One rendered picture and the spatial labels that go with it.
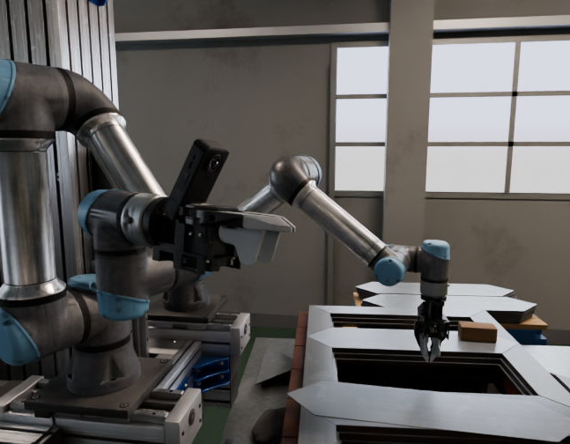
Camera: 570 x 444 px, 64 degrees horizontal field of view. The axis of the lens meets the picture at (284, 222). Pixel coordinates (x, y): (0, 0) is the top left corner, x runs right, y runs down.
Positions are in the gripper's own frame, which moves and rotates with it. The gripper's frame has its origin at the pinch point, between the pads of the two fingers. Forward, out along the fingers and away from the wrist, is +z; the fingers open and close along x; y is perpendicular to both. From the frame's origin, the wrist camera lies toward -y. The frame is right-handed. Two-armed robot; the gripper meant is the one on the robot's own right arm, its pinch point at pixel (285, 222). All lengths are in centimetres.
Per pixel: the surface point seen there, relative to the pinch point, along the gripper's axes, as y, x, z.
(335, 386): 51, -73, -27
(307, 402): 52, -61, -29
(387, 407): 51, -71, -10
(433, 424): 51, -70, 2
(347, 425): 52, -58, -15
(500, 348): 44, -126, 8
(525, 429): 49, -80, 21
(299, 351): 53, -94, -52
